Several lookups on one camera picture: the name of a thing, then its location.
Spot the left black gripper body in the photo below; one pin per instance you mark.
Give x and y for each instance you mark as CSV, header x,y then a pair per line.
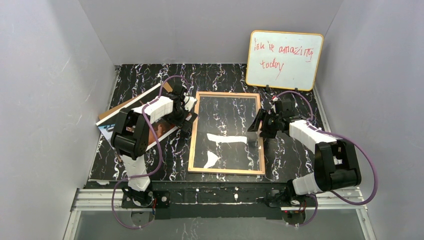
x,y
183,117

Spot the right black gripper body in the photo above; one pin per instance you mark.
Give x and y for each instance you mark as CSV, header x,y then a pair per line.
x,y
265,124

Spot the printed photo with white border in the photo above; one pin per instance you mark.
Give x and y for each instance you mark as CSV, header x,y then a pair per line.
x,y
159,130

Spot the clear plastic sheet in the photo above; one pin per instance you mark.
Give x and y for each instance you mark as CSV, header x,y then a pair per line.
x,y
225,132

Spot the white wooden picture frame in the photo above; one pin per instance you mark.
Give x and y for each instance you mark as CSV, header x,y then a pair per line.
x,y
228,132

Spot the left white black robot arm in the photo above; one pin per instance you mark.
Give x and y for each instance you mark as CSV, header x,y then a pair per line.
x,y
138,178

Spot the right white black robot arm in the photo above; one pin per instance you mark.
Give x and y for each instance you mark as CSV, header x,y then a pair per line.
x,y
335,160

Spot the brown cardboard backing board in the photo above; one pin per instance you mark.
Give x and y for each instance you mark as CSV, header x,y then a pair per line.
x,y
112,111

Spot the yellow rimmed whiteboard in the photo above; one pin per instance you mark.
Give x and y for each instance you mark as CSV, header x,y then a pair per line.
x,y
283,60

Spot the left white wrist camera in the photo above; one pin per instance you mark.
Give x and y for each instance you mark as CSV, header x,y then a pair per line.
x,y
189,103

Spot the aluminium rail base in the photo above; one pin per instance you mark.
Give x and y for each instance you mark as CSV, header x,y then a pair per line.
x,y
209,211

